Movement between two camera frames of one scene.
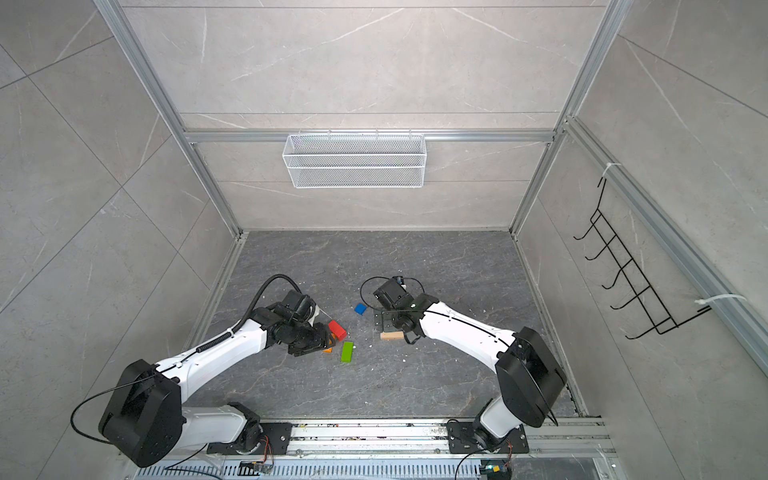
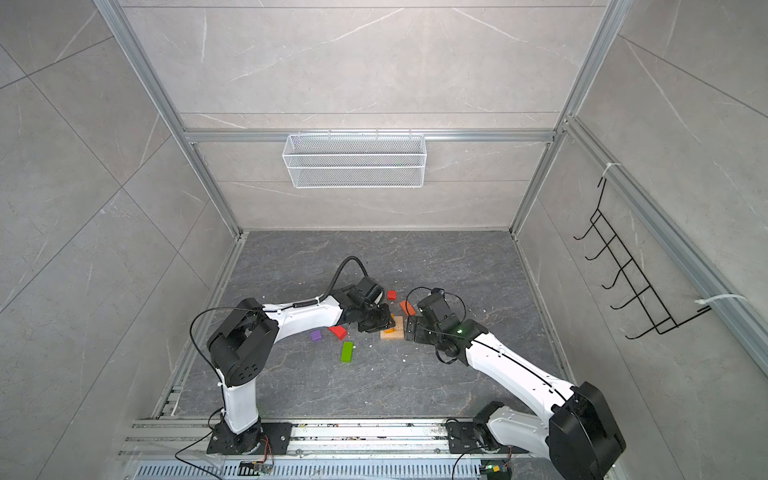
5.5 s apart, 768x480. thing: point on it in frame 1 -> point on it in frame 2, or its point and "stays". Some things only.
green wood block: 347,352 stays
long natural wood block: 392,335 stays
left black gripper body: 309,338 -> 378,318
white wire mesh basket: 354,161 stays
